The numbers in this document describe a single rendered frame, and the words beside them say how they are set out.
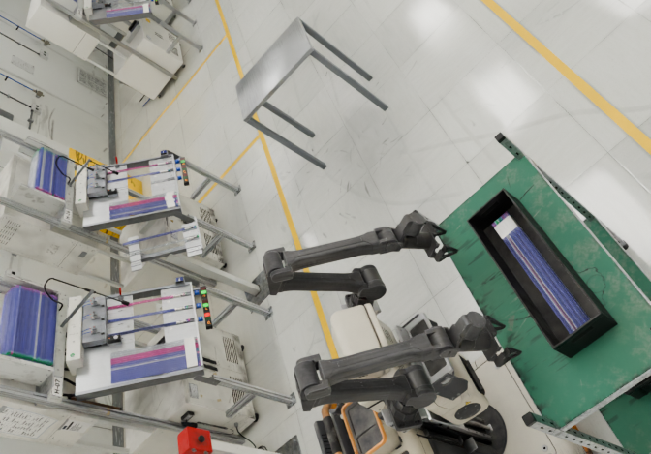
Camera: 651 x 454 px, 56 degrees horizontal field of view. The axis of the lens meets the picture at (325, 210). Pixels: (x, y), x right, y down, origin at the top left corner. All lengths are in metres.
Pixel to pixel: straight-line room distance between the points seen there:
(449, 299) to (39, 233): 2.94
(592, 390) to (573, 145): 1.81
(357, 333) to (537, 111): 2.15
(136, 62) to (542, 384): 6.79
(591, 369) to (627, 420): 0.62
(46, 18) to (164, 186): 3.41
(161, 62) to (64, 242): 3.69
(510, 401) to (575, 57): 1.97
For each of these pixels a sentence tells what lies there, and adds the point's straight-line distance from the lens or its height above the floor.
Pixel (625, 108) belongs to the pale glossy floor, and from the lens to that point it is 3.51.
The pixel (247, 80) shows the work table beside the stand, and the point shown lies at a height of 0.80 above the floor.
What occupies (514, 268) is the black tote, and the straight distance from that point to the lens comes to 2.19.
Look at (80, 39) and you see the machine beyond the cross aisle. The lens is 7.94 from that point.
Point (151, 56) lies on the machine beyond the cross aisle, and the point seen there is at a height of 0.42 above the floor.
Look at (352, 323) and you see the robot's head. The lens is 1.99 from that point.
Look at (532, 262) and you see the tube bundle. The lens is 2.12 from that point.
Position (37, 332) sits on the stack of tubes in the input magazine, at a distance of 3.94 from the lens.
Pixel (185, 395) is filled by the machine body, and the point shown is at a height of 0.61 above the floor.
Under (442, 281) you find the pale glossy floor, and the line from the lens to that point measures 3.60.
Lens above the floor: 2.74
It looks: 37 degrees down
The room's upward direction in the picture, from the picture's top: 61 degrees counter-clockwise
